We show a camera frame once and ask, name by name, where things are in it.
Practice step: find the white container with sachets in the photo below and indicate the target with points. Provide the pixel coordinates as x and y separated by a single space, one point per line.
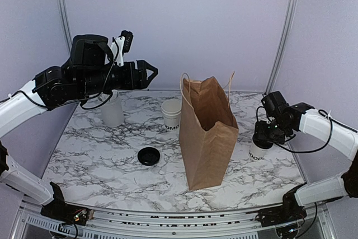
111 112

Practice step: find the left aluminium frame post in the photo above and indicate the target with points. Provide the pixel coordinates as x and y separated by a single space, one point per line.
63 13

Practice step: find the brown paper takeout bag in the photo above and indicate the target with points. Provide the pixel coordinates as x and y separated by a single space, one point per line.
208 131

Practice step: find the white paper cup with print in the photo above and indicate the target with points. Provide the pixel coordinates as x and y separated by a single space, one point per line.
257 153

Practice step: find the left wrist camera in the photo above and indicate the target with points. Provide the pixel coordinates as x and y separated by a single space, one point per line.
121 45

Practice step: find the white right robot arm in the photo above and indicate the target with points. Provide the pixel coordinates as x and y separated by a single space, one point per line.
284 121

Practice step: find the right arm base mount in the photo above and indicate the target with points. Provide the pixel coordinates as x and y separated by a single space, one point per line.
280 215

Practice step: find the black plastic cup lid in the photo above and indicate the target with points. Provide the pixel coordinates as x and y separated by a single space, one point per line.
263 144

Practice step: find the right aluminium frame post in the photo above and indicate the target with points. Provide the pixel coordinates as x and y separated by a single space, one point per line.
288 22

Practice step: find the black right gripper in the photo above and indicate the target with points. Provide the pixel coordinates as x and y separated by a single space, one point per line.
259 128

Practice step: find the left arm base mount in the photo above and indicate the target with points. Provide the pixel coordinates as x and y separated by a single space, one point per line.
60 210

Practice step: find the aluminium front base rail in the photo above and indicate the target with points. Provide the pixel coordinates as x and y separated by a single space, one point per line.
115 223

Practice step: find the aluminium frame post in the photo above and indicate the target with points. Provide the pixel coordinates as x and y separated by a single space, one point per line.
288 22
63 13

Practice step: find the stack of white paper cups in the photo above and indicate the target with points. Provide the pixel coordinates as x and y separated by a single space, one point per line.
171 110

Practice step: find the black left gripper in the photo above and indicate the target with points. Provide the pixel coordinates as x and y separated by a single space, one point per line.
141 81

